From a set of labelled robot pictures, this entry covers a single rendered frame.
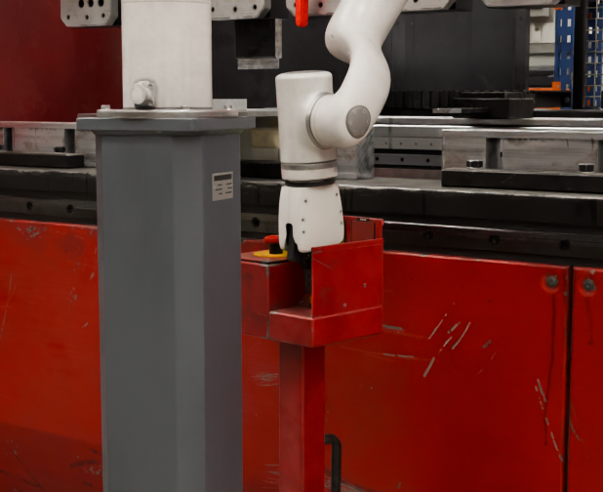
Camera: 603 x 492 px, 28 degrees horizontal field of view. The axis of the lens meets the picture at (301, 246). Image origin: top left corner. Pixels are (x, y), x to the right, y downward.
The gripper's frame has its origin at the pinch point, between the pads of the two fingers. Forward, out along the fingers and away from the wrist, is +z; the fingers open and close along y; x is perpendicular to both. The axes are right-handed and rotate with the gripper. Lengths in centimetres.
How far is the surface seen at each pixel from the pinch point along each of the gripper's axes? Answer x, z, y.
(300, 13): -31, -40, -31
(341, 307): 4.8, 3.5, -0.1
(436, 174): -124, 14, -187
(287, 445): -5.7, 26.6, 2.9
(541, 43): -233, -19, -416
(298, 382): -3.3, 16.0, 2.0
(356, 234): -0.1, -5.5, -9.8
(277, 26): -43, -38, -37
